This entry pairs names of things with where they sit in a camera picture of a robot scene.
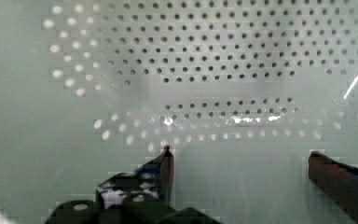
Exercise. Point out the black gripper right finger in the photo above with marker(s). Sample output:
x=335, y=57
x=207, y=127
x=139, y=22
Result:
x=339, y=181

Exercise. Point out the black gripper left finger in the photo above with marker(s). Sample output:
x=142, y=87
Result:
x=139, y=197

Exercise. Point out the green plastic strainer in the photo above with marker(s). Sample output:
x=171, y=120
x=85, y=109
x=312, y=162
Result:
x=241, y=90

